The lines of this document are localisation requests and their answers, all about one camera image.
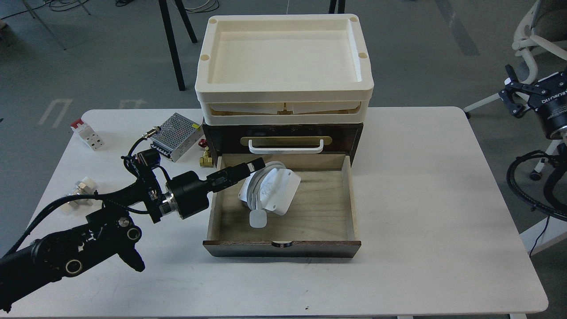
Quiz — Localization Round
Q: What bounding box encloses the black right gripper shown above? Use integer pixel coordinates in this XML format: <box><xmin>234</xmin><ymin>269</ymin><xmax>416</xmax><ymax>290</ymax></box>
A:
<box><xmin>498</xmin><ymin>64</ymin><xmax>567</xmax><ymax>141</ymax></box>

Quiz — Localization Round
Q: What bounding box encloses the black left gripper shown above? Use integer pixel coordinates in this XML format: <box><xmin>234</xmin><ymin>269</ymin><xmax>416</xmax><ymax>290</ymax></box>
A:
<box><xmin>159</xmin><ymin>157</ymin><xmax>266</xmax><ymax>219</ymax></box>

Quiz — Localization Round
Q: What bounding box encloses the white charger with cable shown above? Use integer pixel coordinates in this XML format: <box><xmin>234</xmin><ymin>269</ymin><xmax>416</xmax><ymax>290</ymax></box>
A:
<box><xmin>238</xmin><ymin>161</ymin><xmax>300</xmax><ymax>228</ymax></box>

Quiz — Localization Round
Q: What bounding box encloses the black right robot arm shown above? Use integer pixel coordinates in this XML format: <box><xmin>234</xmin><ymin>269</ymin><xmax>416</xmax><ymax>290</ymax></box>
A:
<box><xmin>498</xmin><ymin>65</ymin><xmax>567</xmax><ymax>221</ymax></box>

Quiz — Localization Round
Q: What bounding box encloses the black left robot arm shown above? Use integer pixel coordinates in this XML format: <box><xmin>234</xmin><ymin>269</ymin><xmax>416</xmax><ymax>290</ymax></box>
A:
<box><xmin>0</xmin><ymin>148</ymin><xmax>265</xmax><ymax>312</ymax></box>

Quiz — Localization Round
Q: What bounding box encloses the brass valve red knob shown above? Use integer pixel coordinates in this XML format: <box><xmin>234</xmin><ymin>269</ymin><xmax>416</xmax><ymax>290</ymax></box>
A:
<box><xmin>197</xmin><ymin>139</ymin><xmax>214</xmax><ymax>167</ymax></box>

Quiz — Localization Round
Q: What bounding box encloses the metal mesh power supply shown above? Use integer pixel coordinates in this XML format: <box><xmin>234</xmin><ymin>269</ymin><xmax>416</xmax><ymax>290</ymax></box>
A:
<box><xmin>150</xmin><ymin>113</ymin><xmax>204</xmax><ymax>162</ymax></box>

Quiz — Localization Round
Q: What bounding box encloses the open wooden drawer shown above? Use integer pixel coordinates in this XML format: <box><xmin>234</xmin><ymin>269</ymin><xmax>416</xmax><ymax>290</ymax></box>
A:
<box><xmin>203</xmin><ymin>153</ymin><xmax>361</xmax><ymax>258</ymax></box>

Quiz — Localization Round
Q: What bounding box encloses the cream plastic stacking tray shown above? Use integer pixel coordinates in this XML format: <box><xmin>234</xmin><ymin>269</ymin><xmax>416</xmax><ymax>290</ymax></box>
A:
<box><xmin>195</xmin><ymin>14</ymin><xmax>374</xmax><ymax>125</ymax></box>

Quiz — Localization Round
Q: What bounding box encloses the white red terminal block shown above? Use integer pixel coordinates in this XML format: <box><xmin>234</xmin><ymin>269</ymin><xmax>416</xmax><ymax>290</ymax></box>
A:
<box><xmin>70</xmin><ymin>118</ymin><xmax>104</xmax><ymax>151</ymax></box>

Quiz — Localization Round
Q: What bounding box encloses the metal fitting with white caps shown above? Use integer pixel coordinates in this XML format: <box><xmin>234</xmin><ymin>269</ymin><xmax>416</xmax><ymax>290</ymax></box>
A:
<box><xmin>58</xmin><ymin>176</ymin><xmax>97</xmax><ymax>214</ymax></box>

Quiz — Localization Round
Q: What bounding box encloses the white drawer handle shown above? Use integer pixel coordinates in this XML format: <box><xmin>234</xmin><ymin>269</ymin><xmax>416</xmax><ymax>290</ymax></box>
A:
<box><xmin>248</xmin><ymin>138</ymin><xmax>324</xmax><ymax>154</ymax></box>

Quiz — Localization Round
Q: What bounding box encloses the black cable loop right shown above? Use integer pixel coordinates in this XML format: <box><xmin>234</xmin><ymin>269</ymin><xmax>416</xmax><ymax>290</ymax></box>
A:
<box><xmin>506</xmin><ymin>150</ymin><xmax>567</xmax><ymax>222</ymax></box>

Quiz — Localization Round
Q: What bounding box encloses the black table leg frame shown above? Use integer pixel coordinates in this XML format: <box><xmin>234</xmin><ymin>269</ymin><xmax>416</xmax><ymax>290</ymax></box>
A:
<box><xmin>157</xmin><ymin>0</ymin><xmax>198</xmax><ymax>92</ymax></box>

